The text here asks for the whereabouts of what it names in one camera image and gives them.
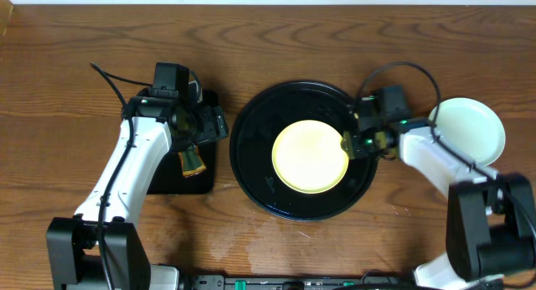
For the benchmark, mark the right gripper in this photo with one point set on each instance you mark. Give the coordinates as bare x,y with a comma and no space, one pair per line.
353,148

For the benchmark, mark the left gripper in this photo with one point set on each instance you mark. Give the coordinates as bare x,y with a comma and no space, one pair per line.
211,125

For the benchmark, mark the green and orange sponge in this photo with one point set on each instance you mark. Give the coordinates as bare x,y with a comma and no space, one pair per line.
191,162

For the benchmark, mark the yellow plate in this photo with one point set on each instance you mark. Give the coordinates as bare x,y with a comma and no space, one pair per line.
308,158

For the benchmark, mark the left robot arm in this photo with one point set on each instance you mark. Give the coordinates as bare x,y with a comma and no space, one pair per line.
164,147

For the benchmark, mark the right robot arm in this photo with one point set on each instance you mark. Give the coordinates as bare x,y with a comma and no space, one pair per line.
490,226

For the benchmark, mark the black rectangular tray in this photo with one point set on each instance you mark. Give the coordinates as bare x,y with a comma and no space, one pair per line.
168,178

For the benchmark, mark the round black tray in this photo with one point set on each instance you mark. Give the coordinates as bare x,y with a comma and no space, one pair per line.
255,131

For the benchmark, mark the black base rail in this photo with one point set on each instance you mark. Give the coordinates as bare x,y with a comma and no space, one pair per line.
219,282

